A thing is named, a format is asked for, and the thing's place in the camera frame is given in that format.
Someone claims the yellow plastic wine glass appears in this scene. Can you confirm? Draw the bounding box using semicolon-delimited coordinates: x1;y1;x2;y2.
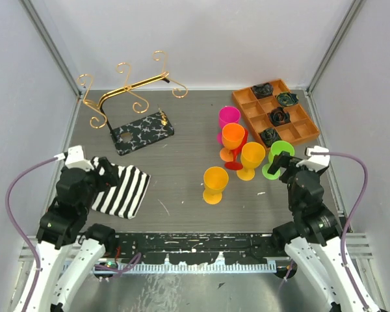
203;166;229;205

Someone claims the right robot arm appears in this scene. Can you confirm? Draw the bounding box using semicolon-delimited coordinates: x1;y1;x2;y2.
267;146;381;311

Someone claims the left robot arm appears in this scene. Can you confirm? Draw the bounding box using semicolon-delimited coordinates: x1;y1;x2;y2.
5;153;120;311

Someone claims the green plastic wine glass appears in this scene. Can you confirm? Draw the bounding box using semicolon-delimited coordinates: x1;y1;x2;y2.
262;140;295;180

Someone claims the red plastic wine glass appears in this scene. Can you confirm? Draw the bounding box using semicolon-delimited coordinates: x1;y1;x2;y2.
224;128;248;171

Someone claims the orange plastic wine glass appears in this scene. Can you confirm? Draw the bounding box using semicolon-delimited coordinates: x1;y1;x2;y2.
220;123;245;163

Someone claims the pink plastic wine glass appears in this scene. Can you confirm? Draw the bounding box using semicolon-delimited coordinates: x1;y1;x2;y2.
218;106;241;130

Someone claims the gold wine glass rack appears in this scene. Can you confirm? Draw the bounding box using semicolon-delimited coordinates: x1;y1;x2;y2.
77;50;189;157

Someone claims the black white striped cloth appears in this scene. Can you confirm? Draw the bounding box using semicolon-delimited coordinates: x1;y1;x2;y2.
91;163;151;220

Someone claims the dark rose bottom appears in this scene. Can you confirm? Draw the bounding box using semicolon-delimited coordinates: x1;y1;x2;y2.
259;128;281;148

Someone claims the dark red rose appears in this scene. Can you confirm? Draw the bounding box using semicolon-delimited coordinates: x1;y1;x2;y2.
268;107;291;127

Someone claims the orange compartment tray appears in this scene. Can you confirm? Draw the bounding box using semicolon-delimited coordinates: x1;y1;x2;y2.
232;79;320;149

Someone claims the dark green rose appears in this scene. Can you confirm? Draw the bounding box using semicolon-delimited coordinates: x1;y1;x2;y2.
276;92;299;107

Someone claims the dark rose top left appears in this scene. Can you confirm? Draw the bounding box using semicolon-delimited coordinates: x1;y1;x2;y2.
252;83;274;99

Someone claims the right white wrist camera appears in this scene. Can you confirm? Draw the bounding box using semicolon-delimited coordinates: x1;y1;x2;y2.
296;146;330;172

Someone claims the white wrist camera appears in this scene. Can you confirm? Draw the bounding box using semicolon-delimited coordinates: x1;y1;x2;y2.
55;145;94;172
296;146;330;172

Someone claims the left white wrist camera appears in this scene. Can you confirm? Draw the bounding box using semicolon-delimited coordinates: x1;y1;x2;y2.
55;145;94;172

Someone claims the white slotted cable duct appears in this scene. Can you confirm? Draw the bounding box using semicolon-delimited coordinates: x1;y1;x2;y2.
60;261;277;276

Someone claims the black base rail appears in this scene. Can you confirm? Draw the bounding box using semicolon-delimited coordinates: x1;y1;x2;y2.
105;232;287;265

